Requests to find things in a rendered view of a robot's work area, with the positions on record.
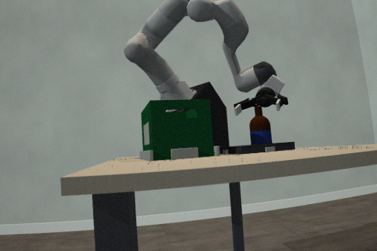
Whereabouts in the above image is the brown bottle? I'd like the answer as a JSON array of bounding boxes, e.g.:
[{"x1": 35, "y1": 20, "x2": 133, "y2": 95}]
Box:
[{"x1": 249, "y1": 106, "x2": 272, "y2": 145}]

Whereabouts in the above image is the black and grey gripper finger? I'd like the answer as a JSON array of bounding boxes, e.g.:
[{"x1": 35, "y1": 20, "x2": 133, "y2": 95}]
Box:
[
  {"x1": 234, "y1": 95, "x2": 262, "y2": 116},
  {"x1": 264, "y1": 94, "x2": 288, "y2": 111}
]

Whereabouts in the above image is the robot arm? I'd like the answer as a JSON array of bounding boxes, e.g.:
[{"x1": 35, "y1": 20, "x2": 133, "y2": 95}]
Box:
[{"x1": 124, "y1": 0, "x2": 285, "y2": 100}]

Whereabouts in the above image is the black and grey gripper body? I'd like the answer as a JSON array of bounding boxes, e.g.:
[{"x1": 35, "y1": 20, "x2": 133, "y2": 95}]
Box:
[{"x1": 255, "y1": 87, "x2": 276, "y2": 108}]

